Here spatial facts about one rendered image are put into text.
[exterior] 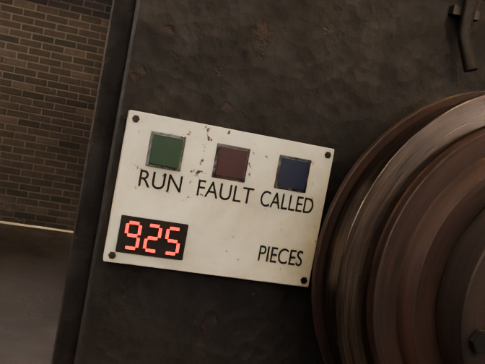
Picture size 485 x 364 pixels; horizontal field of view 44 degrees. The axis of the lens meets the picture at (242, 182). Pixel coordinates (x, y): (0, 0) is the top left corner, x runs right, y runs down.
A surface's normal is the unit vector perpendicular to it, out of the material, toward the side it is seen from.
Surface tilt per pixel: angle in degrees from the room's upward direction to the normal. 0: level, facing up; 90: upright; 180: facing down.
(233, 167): 90
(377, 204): 90
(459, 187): 57
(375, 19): 90
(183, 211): 90
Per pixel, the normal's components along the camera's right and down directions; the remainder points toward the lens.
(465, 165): 0.24, 0.10
